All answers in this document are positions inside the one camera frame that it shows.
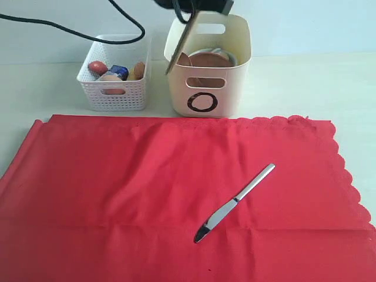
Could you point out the brown wooden spoon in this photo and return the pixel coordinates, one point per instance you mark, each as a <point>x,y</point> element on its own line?
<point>184,60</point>

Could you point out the white ceramic bowl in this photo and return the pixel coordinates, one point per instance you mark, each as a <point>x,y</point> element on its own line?
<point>219,51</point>

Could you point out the white perforated plastic basket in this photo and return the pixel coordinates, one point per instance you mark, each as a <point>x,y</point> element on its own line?
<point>135,97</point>

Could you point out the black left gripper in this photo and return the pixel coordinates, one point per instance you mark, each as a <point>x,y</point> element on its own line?
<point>187,6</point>

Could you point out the blue milk carton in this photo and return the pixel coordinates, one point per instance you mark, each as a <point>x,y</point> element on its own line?
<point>121,71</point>

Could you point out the brown egg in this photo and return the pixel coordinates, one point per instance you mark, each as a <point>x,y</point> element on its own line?
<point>109,78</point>

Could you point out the cream plastic bin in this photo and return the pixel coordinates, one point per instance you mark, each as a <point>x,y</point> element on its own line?
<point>211,30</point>

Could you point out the orange fried nugget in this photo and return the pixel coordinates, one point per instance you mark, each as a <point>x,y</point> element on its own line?
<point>139,70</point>

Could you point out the red tablecloth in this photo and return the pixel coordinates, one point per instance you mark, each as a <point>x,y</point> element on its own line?
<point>120,199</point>

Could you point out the red sausage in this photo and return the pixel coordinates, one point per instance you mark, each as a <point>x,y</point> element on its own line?
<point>97,67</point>

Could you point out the steel knife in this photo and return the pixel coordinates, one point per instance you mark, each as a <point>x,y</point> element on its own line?
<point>225,209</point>

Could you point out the brown wooden plate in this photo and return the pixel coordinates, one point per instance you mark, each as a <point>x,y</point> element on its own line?
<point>211,60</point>

